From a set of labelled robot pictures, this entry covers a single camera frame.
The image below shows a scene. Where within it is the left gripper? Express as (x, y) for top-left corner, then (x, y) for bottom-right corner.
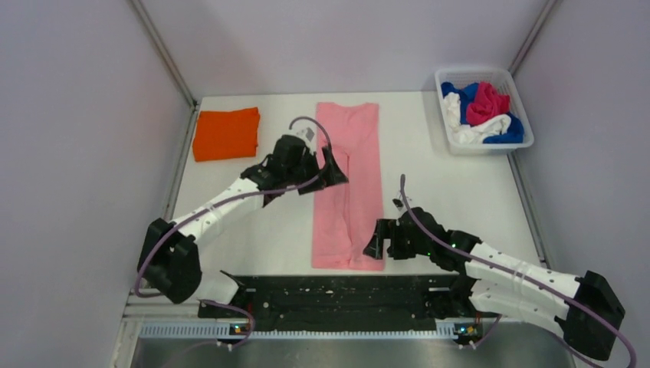
(284, 144), (346, 194)

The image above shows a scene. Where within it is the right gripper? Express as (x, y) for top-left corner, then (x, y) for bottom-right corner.
(364, 218), (433, 259)

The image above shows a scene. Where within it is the pink t shirt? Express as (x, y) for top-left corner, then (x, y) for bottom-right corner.
(311, 102), (385, 271)

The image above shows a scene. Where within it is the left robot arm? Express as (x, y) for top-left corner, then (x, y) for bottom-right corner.
(137, 134), (348, 317)

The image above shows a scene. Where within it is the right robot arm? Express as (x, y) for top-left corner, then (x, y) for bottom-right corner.
(363, 207), (625, 361)

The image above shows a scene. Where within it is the folded orange t shirt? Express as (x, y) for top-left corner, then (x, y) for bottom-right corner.
(192, 107), (261, 162)

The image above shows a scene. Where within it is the white t shirt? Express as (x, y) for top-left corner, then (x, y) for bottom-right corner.
(442, 92), (512, 145)

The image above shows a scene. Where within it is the white plastic basket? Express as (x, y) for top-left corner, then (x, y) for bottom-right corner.
(435, 67), (534, 155)

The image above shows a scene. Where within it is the magenta t shirt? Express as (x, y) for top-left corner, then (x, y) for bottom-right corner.
(466, 82), (510, 126)

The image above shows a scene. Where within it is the blue t shirt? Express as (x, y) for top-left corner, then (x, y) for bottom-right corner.
(441, 81), (524, 144)

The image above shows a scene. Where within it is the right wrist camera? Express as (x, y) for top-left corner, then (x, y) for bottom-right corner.
(392, 197), (409, 212)

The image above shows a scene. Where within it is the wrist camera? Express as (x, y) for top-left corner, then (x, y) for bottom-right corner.
(392, 197), (409, 212)
(294, 127), (316, 143)

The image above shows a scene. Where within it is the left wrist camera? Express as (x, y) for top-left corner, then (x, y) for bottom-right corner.
(294, 127), (316, 143)

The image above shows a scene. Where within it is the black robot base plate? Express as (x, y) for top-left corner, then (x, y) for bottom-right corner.
(198, 274), (499, 334)

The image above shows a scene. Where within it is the white cable duct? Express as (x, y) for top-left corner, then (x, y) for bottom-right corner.
(140, 320), (477, 340)

